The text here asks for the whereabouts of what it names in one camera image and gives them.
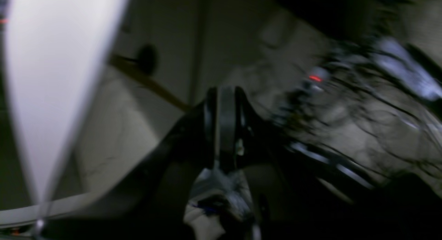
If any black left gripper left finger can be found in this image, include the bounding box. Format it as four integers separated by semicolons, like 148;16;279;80
45;88;217;240

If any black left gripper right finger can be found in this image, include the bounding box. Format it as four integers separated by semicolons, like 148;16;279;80
220;86;441;240

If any black power strip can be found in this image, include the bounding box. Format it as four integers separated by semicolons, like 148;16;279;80
301;37;441;103

